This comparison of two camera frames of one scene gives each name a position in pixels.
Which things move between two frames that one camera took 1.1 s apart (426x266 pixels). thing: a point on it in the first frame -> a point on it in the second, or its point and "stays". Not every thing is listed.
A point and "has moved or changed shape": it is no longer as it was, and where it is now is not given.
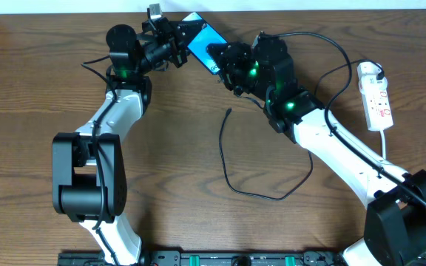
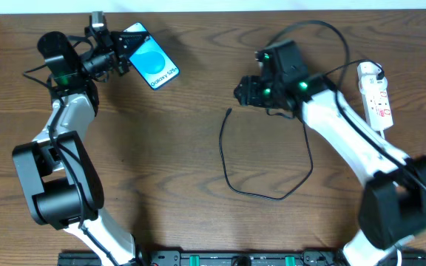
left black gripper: (178, 44) -> (123, 56)
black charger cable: (294, 190) stays
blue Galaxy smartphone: (206, 37) has moved or changed shape
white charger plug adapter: (367, 73) stays
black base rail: (214, 258) stays
